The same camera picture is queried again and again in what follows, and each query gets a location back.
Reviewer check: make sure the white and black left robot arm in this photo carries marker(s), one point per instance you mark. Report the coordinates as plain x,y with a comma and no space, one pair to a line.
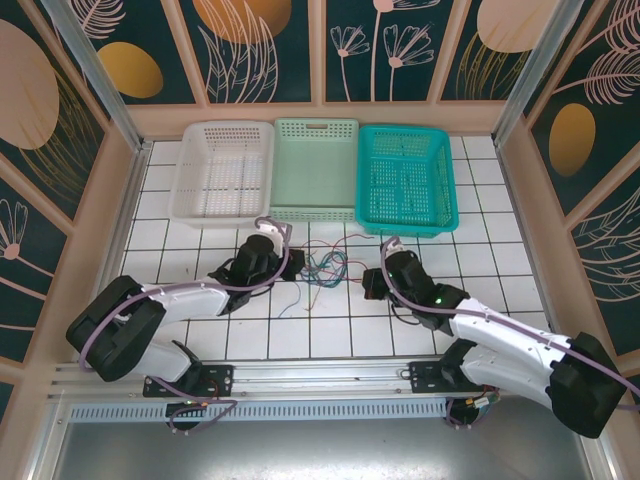
190,301

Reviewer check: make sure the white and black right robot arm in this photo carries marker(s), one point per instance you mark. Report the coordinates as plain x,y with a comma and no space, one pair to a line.
500,331

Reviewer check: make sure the white perforated plastic basket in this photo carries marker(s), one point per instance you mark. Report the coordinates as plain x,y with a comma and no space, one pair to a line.
222,175

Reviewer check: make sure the pale green perforated plastic basket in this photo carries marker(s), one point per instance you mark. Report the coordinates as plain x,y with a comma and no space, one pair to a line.
312,170

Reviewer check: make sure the teal perforated plastic basket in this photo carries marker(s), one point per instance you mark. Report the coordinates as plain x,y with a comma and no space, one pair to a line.
405,175

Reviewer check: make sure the grey metal sheet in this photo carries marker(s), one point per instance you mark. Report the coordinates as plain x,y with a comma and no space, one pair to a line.
320,450

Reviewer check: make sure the aluminium mounting rail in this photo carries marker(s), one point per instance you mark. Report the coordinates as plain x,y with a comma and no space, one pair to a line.
320,372

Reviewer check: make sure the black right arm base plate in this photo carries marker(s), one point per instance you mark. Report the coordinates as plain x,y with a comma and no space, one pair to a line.
425,377

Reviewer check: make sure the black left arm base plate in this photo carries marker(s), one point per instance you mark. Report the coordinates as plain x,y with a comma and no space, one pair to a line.
220,380

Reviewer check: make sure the aluminium frame post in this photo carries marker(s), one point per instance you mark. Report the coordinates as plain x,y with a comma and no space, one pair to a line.
101,80
539,75

